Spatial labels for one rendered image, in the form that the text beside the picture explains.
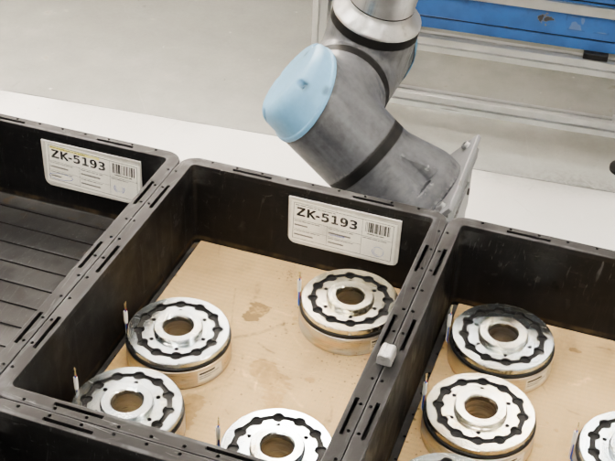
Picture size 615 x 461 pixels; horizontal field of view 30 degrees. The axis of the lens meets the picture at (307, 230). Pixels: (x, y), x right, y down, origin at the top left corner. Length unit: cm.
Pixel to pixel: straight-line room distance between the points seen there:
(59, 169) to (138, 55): 217
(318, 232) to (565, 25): 177
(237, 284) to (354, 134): 25
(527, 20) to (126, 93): 114
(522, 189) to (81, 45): 214
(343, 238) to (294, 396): 20
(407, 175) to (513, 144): 177
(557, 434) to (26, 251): 61
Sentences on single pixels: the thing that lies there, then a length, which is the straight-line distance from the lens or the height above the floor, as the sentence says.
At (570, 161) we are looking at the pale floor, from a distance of 311.
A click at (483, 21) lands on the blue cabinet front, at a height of 36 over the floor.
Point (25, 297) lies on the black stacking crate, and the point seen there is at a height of 83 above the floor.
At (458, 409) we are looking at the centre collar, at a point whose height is 87.
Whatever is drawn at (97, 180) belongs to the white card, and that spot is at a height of 88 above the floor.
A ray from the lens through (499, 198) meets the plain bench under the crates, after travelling 164.
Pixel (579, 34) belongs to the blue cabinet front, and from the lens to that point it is 294.
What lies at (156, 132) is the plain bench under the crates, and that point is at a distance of 176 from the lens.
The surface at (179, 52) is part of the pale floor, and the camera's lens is 351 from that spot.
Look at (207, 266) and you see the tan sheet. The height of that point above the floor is 83.
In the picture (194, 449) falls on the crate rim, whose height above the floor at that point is 93.
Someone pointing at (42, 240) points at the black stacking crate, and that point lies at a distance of 133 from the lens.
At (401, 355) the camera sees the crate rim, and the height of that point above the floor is 93.
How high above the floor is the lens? 161
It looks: 36 degrees down
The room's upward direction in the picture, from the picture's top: 2 degrees clockwise
